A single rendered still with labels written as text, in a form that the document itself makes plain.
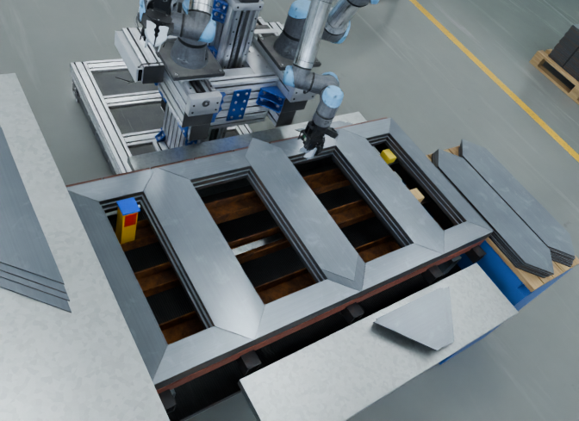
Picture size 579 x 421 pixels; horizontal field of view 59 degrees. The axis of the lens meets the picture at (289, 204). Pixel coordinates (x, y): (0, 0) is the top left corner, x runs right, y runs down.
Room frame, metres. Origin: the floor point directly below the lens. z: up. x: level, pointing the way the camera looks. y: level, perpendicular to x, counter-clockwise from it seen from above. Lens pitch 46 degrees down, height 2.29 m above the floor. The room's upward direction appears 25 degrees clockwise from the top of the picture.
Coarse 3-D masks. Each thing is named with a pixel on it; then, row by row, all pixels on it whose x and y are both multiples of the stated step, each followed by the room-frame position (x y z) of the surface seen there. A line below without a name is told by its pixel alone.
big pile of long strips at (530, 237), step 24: (456, 168) 2.07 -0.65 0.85; (480, 168) 2.15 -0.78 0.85; (504, 168) 2.24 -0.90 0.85; (480, 192) 1.98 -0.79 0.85; (504, 192) 2.06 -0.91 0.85; (528, 192) 2.14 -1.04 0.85; (504, 216) 1.89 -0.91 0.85; (528, 216) 1.96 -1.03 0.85; (552, 216) 2.04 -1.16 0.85; (504, 240) 1.74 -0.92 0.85; (528, 240) 1.80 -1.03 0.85; (552, 240) 1.87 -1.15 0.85; (528, 264) 1.66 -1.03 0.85; (552, 264) 1.72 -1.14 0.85
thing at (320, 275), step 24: (240, 168) 1.44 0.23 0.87; (408, 168) 1.94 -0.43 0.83; (264, 192) 1.39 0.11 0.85; (360, 192) 1.66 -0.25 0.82; (432, 192) 1.85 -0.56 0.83; (384, 216) 1.56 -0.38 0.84; (456, 216) 1.75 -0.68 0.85; (168, 240) 0.99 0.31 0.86; (288, 240) 1.25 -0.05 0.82; (408, 240) 1.48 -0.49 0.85; (480, 240) 1.69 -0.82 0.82; (312, 264) 1.16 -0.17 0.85; (360, 264) 1.24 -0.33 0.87; (192, 288) 0.87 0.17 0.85; (360, 288) 1.14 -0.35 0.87; (264, 336) 0.82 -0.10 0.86; (216, 360) 0.69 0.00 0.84; (168, 384) 0.57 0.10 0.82
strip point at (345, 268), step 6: (348, 258) 1.24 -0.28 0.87; (354, 258) 1.26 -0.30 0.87; (330, 264) 1.18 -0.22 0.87; (336, 264) 1.19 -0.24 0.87; (342, 264) 1.21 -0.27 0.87; (348, 264) 1.22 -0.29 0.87; (354, 264) 1.23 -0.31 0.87; (330, 270) 1.16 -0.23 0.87; (336, 270) 1.17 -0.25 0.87; (342, 270) 1.18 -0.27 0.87; (348, 270) 1.19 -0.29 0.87; (354, 270) 1.20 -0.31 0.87; (342, 276) 1.16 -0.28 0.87; (348, 276) 1.17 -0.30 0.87; (354, 276) 1.18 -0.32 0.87
